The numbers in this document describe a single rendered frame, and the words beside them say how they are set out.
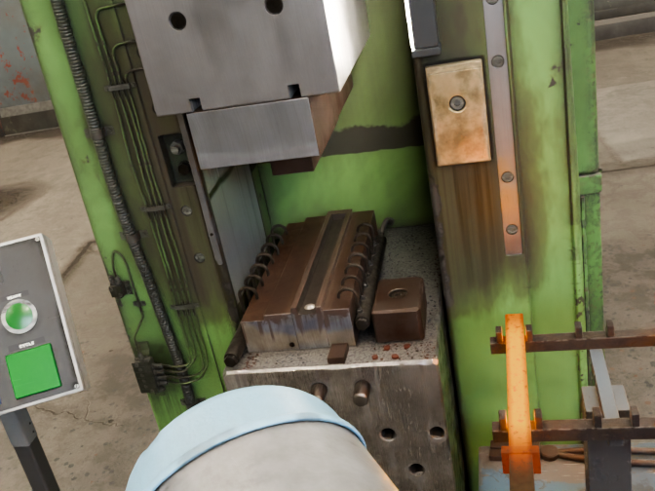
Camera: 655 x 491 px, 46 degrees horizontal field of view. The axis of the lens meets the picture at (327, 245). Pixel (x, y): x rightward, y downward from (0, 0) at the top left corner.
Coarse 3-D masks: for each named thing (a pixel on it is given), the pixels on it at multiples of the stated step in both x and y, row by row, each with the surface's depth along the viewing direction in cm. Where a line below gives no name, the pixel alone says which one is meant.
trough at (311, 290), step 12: (336, 216) 169; (336, 228) 165; (324, 240) 160; (336, 240) 160; (324, 252) 156; (312, 264) 149; (324, 264) 151; (312, 276) 147; (324, 276) 146; (312, 288) 142; (300, 300) 137; (312, 300) 138; (300, 312) 135; (312, 312) 135
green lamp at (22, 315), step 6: (12, 306) 130; (18, 306) 130; (24, 306) 130; (6, 312) 130; (12, 312) 130; (18, 312) 130; (24, 312) 130; (30, 312) 130; (6, 318) 129; (12, 318) 129; (18, 318) 130; (24, 318) 130; (30, 318) 130; (12, 324) 129; (18, 324) 129; (24, 324) 130
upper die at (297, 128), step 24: (312, 96) 120; (336, 96) 139; (192, 120) 122; (216, 120) 121; (240, 120) 120; (264, 120) 120; (288, 120) 119; (312, 120) 118; (216, 144) 123; (240, 144) 122; (264, 144) 121; (288, 144) 121; (312, 144) 120
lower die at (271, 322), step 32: (288, 224) 174; (320, 224) 168; (352, 224) 164; (288, 256) 158; (256, 288) 148; (288, 288) 143; (256, 320) 137; (288, 320) 135; (320, 320) 134; (352, 320) 134
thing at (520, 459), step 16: (512, 320) 122; (512, 336) 118; (512, 352) 115; (512, 368) 111; (512, 384) 108; (512, 400) 104; (528, 400) 106; (512, 416) 102; (528, 416) 101; (512, 432) 99; (528, 432) 98; (512, 448) 95; (528, 448) 95; (512, 464) 93; (528, 464) 93; (512, 480) 91; (528, 480) 90
